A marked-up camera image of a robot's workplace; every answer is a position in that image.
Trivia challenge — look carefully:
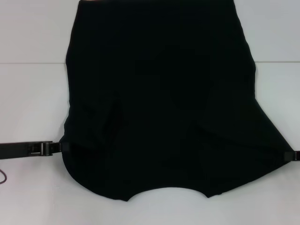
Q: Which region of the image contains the left arm cable with plugs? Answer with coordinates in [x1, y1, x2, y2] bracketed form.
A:
[0, 166, 8, 186]

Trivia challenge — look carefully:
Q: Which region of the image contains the black t-shirt with FREE print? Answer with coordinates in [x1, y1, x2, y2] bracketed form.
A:
[54, 0, 296, 203]

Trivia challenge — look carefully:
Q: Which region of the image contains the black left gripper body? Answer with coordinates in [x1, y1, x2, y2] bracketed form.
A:
[0, 140, 45, 161]

